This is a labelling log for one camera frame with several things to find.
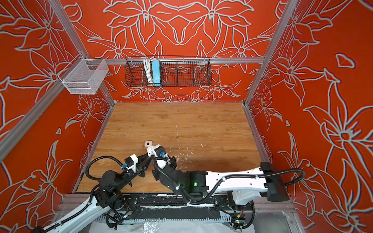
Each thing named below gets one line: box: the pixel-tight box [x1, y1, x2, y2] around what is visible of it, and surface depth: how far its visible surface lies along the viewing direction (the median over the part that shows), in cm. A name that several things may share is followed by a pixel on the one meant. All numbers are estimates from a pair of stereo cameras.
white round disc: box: [146, 144, 160, 158], surface depth 67 cm
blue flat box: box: [151, 60, 161, 86], surface depth 91 cm
